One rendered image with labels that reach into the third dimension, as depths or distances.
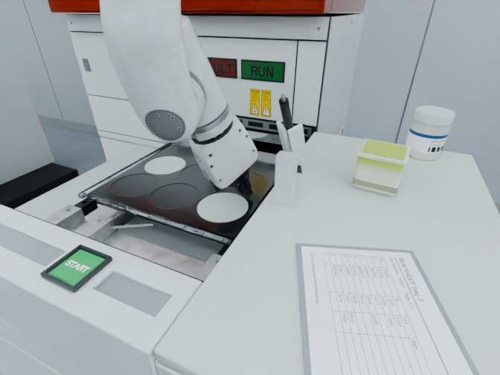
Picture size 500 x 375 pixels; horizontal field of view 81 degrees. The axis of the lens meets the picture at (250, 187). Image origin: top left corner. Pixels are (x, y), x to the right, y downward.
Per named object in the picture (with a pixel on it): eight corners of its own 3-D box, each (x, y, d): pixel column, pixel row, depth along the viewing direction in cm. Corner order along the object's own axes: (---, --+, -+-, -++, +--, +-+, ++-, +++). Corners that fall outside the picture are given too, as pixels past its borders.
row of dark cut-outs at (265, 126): (173, 114, 92) (172, 107, 91) (310, 136, 77) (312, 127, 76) (172, 115, 92) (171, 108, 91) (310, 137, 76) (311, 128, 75)
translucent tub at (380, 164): (359, 170, 57) (365, 137, 53) (400, 179, 54) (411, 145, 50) (350, 187, 51) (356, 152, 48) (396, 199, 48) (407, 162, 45)
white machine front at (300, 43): (103, 134, 113) (71, 13, 93) (311, 175, 85) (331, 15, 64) (97, 136, 111) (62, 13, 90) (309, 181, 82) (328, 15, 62)
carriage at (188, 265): (75, 225, 60) (71, 214, 59) (234, 284, 48) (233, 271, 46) (37, 251, 54) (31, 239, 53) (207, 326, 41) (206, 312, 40)
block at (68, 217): (74, 215, 59) (68, 203, 57) (85, 219, 57) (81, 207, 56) (34, 239, 52) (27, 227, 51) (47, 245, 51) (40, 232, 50)
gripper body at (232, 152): (196, 149, 44) (225, 195, 52) (245, 109, 47) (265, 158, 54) (173, 135, 49) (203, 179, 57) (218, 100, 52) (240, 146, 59)
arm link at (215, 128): (193, 138, 42) (202, 152, 44) (237, 102, 45) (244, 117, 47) (167, 123, 48) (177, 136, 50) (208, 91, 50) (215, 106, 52)
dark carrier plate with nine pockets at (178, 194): (184, 138, 89) (184, 137, 89) (293, 159, 77) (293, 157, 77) (90, 194, 63) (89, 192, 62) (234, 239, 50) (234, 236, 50)
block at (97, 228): (103, 225, 56) (99, 213, 54) (116, 231, 55) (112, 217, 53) (65, 253, 49) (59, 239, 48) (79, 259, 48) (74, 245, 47)
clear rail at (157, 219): (82, 196, 63) (81, 190, 62) (240, 245, 50) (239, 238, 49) (77, 199, 62) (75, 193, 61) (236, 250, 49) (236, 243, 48)
